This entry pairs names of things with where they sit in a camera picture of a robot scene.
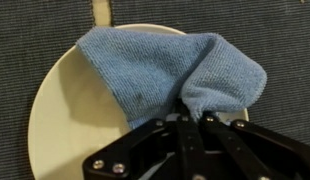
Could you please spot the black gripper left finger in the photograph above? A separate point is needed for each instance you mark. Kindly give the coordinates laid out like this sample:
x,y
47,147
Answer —
x,y
133,154

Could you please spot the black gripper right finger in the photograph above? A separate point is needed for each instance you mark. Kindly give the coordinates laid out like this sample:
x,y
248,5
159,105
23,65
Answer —
x,y
259,153

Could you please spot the blue towel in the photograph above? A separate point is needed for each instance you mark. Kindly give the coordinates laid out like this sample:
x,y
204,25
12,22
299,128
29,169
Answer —
x,y
148,72

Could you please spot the dark blue placemat near towel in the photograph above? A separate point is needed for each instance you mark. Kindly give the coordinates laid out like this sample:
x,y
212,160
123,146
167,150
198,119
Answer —
x,y
34,34

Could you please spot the dark blue placemat far side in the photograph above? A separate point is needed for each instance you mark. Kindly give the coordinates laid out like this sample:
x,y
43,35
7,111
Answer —
x,y
274,33

